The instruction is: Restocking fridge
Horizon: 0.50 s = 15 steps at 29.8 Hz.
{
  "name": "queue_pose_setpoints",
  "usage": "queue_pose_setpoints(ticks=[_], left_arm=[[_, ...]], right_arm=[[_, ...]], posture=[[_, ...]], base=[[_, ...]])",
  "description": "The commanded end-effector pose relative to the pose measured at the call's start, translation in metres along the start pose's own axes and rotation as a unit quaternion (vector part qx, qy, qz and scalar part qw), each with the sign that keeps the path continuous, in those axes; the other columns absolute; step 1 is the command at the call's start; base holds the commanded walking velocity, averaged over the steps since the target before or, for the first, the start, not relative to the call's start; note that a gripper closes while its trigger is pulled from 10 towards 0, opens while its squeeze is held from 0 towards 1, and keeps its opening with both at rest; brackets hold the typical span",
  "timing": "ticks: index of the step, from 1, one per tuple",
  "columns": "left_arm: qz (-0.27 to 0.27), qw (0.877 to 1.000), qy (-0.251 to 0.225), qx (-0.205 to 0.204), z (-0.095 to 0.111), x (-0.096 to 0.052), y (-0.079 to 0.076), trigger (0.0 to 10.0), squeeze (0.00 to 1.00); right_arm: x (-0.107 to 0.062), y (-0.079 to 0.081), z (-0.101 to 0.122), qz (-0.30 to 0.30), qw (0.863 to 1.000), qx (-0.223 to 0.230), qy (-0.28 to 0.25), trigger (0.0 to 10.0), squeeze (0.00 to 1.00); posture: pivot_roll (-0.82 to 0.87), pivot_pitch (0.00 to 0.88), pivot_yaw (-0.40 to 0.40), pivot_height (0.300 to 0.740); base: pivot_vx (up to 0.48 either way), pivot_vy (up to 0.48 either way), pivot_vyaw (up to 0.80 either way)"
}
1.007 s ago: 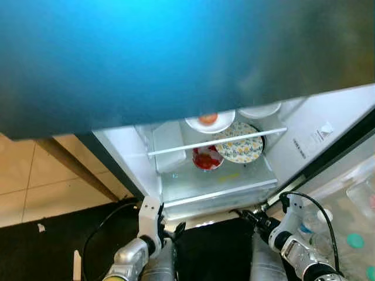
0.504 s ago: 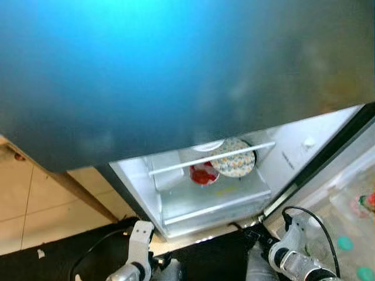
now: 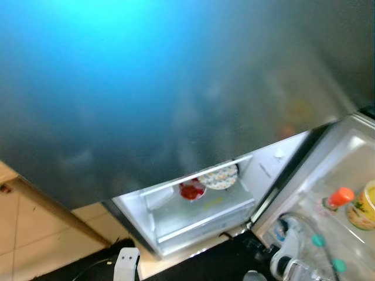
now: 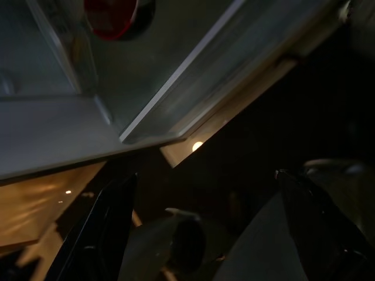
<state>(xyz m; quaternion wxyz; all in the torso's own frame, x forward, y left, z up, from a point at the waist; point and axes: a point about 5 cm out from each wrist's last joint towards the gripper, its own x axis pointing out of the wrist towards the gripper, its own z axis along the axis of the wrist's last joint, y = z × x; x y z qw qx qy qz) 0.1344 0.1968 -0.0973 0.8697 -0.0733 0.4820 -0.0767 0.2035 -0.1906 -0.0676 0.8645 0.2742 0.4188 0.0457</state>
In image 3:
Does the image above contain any silver fridge door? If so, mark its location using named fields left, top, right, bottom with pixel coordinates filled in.
left=251, top=111, right=375, bottom=281
left=0, top=0, right=375, bottom=211

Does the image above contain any floral patterned plate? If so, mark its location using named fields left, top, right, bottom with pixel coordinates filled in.
left=199, top=162, right=240, bottom=191

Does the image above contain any white trimmed fridge shelf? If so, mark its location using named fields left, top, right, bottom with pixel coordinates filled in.
left=139, top=154, right=256, bottom=203

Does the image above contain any clear fridge drawer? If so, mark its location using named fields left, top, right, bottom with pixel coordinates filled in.
left=146, top=196, right=258, bottom=249

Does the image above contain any bottle with orange cap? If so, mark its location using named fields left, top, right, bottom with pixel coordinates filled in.
left=321, top=187, right=356, bottom=214

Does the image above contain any yellow round tub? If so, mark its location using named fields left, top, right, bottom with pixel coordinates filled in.
left=346, top=180, right=375, bottom=231

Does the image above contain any clear bottle teal cap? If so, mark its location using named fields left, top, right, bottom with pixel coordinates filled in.
left=331, top=258, right=347, bottom=273
left=309, top=233, right=327, bottom=248

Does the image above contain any red bowl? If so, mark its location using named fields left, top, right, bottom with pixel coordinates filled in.
left=178, top=178, right=207, bottom=202

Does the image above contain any black carpet floor mat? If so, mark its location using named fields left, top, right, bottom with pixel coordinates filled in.
left=29, top=234, right=279, bottom=281

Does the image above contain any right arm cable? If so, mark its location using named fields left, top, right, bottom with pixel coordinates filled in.
left=280, top=212, right=343, bottom=281

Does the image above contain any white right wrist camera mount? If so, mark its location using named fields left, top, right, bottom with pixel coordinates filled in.
left=268, top=218, right=304, bottom=280

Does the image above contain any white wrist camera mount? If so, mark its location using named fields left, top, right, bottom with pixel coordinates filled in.
left=268, top=218, right=304, bottom=280
left=112, top=246, right=141, bottom=281

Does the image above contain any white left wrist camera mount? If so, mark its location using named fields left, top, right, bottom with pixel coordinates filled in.
left=112, top=246, right=141, bottom=281

